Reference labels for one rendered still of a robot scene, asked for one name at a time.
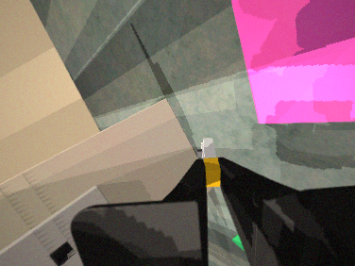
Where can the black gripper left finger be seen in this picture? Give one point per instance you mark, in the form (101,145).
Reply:
(177,226)

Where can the pink square zone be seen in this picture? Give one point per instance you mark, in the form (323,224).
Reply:
(300,57)

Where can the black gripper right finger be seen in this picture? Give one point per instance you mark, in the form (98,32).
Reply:
(279,225)

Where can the green flat rectangle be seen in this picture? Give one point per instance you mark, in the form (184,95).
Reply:
(237,241)

